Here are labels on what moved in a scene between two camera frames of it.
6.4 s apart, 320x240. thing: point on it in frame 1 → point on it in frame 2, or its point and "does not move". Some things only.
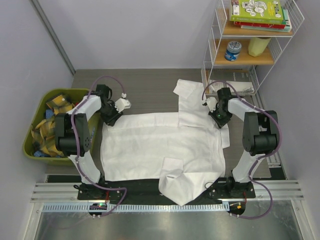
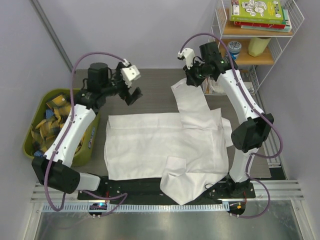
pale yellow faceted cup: [257, 45] does not move
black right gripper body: [222, 117] → [197, 73]
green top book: [263, 11] does not move
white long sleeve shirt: [184, 151] does not move
